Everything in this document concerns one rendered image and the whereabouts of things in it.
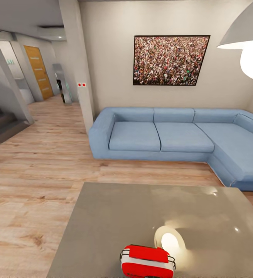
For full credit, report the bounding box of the radio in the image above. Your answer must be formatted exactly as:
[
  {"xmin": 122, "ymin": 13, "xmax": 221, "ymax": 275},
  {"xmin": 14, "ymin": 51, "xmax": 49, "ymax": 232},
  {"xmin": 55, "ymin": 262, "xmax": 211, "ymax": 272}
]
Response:
[{"xmin": 120, "ymin": 244, "xmax": 176, "ymax": 278}]

